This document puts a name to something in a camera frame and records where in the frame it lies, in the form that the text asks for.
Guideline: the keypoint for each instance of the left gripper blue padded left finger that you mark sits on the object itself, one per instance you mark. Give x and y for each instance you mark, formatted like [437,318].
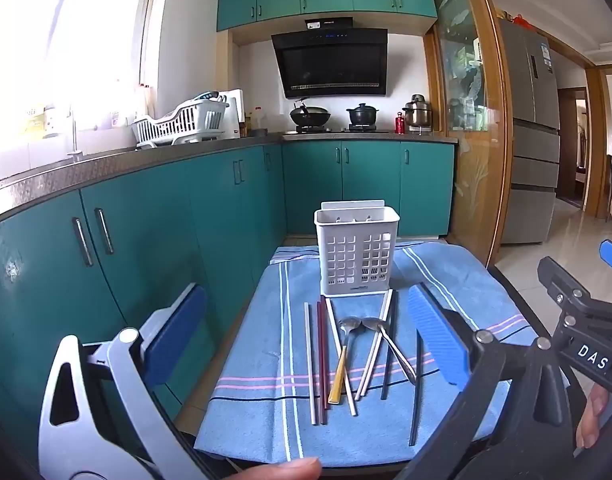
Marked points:
[167,333]

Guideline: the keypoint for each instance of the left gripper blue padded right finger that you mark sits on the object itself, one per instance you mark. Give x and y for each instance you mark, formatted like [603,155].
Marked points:
[444,334]

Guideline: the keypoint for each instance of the dark grey chopstick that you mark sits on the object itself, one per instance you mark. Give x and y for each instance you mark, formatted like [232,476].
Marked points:
[416,406]
[392,321]

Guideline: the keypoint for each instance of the steel spoon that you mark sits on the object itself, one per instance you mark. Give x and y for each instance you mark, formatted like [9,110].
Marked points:
[381,327]

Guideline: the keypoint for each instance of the dark red chopstick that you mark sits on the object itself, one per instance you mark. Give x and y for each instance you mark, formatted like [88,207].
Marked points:
[322,416]
[323,353]

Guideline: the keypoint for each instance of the silver grey chopstick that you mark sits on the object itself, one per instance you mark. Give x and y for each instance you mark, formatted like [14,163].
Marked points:
[310,366]

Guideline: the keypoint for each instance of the person's right hand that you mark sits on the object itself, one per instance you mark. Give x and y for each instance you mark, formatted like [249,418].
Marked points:
[588,429]

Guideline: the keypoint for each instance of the person's left hand thumb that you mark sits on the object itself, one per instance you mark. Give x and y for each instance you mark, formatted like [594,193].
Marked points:
[308,468]

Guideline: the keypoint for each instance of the teal lower cabinets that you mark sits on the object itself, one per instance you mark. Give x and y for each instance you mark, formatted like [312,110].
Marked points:
[102,245]

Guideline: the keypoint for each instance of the white plastic utensil caddy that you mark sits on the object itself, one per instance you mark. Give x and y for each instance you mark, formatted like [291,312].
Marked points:
[356,242]

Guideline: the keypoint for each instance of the blue striped cloth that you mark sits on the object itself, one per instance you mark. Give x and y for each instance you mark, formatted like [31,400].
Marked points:
[259,409]

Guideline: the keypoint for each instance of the silver refrigerator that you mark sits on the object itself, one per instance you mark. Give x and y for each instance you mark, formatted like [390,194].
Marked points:
[536,138]

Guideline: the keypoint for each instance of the steel faucet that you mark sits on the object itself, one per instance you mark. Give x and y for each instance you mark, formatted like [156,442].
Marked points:
[76,152]

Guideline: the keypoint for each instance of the wooden glass sliding door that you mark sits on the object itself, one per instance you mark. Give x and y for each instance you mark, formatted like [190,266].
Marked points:
[469,83]

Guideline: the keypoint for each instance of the red bottle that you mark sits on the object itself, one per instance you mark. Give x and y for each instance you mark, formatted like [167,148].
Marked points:
[400,123]

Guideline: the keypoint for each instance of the gas stove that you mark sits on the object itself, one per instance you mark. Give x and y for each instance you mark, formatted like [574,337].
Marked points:
[348,129]

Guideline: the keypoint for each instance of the white dish rack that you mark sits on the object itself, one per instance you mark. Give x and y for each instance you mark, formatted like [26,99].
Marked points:
[191,121]

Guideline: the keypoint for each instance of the black clay pot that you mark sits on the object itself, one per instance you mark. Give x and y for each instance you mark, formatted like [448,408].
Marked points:
[363,115]

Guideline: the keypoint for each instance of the white cutting board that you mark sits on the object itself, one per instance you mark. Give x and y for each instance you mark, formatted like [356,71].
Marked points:
[234,113]

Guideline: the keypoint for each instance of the oil bottle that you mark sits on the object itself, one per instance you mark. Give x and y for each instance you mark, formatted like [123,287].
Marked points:
[258,119]

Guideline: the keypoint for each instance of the black wok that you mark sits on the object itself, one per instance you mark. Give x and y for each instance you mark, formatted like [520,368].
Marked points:
[307,116]

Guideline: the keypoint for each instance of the black range hood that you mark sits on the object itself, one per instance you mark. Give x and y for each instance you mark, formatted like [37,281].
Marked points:
[332,61]

